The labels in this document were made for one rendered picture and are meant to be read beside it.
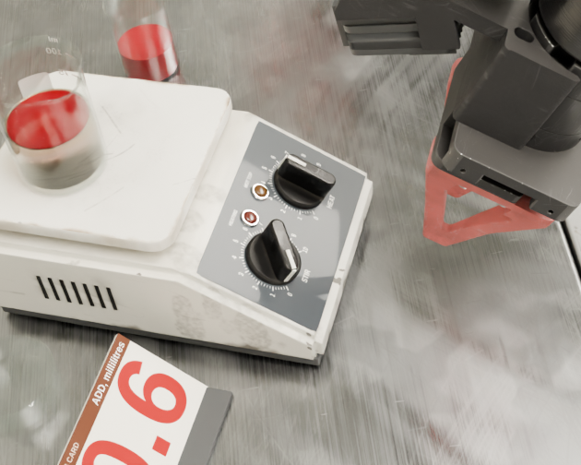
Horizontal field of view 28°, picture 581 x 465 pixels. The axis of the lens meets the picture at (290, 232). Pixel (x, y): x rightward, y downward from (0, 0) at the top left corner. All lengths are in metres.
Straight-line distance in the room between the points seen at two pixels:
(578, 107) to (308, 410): 0.22
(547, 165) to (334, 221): 0.16
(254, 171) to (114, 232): 0.10
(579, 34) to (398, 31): 0.08
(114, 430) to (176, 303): 0.08
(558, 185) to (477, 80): 0.06
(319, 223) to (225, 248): 0.06
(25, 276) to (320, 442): 0.19
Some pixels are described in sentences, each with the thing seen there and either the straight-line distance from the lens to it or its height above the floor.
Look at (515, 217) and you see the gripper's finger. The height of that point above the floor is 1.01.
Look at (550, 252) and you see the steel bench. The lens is 0.69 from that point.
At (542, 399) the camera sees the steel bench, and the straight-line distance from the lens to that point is 0.63.
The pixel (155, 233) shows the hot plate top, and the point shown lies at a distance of 0.60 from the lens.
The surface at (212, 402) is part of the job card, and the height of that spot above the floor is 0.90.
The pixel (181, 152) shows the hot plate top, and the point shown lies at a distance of 0.64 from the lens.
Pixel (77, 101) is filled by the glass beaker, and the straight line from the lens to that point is 0.60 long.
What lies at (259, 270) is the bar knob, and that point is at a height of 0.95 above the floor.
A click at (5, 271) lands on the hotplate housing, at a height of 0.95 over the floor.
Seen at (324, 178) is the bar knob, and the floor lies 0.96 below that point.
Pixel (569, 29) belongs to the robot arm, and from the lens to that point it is 0.50.
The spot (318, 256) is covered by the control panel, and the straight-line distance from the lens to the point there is 0.65.
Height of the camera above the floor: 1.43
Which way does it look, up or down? 49 degrees down
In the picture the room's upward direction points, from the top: 9 degrees counter-clockwise
